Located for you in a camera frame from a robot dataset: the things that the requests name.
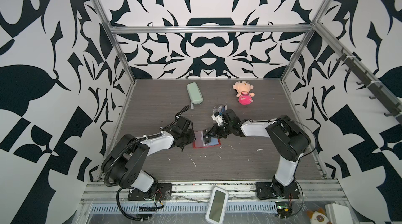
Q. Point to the white timer display device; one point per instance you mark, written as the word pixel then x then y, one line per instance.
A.
pixel 217 204

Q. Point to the pink plush doll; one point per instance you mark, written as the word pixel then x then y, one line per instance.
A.
pixel 244 92

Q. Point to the red card holder wallet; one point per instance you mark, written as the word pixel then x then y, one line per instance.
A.
pixel 202 140

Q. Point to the clear plastic card box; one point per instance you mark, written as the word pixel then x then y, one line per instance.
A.
pixel 219 109

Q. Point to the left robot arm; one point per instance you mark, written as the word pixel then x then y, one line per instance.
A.
pixel 123 166

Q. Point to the white box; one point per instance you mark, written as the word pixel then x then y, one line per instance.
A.
pixel 338 214

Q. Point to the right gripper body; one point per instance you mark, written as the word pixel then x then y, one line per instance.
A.
pixel 222 131

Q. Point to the mint green glasses case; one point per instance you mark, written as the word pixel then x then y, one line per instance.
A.
pixel 194 93

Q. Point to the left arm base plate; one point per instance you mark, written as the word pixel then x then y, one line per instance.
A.
pixel 158 191

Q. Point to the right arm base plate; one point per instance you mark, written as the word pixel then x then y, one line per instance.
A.
pixel 275 190

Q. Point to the white brown plush toy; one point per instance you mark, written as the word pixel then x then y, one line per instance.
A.
pixel 318 217

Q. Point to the black coat hook rail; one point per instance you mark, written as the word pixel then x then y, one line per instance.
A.
pixel 368 80

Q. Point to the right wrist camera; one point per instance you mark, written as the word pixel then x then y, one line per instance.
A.
pixel 217 118

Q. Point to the small green circuit board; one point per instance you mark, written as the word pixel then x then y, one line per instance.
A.
pixel 284 210

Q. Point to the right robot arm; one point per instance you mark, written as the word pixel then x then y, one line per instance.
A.
pixel 290 141

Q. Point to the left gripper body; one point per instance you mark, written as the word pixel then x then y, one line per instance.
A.
pixel 187 138

